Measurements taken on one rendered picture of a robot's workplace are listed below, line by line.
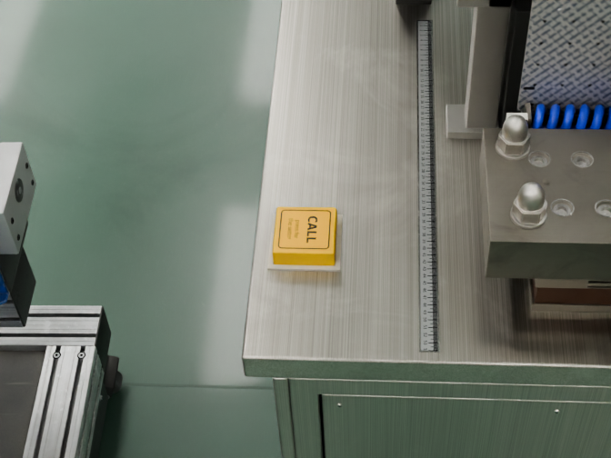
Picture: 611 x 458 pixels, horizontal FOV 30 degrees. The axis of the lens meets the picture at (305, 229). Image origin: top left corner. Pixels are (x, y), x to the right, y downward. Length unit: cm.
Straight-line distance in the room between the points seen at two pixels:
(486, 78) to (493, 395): 37
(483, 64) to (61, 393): 103
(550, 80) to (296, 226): 32
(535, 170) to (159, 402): 123
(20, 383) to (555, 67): 121
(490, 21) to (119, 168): 151
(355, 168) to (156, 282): 112
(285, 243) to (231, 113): 150
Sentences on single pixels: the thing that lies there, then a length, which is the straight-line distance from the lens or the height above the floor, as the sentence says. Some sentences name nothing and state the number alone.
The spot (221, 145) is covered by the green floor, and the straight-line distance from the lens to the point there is 268.
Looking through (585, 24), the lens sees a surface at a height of 114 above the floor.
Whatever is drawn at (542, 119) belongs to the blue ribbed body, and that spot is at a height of 104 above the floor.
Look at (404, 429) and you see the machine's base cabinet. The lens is 133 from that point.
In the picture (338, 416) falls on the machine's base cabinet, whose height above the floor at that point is 78.
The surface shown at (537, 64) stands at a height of 109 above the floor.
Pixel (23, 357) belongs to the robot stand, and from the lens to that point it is 212.
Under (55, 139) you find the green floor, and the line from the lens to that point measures 277.
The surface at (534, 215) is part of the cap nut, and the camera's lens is 114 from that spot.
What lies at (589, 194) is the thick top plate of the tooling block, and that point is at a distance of 119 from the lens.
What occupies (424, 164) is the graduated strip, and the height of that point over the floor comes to 90.
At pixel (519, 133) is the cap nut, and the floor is 106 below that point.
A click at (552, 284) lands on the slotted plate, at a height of 95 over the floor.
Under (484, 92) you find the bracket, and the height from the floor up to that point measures 97.
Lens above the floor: 190
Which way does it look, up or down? 50 degrees down
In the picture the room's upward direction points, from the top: 4 degrees counter-clockwise
